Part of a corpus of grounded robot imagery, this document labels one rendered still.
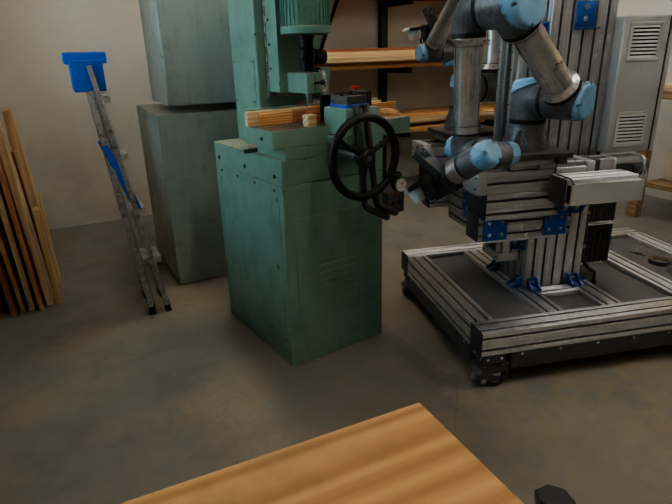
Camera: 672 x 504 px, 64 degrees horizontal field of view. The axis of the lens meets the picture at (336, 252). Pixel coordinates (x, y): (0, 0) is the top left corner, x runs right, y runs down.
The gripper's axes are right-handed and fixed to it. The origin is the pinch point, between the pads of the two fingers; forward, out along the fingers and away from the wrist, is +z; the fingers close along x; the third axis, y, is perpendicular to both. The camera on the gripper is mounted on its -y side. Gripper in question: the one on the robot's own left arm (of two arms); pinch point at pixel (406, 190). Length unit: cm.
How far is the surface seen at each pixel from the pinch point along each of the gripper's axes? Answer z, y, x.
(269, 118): 32, -45, -12
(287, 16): 13, -71, 1
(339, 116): 12.1, -32.8, -0.1
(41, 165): 263, -135, -34
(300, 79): 25, -53, 3
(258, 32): 33, -78, 2
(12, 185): 142, -85, -77
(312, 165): 25.9, -23.2, -9.3
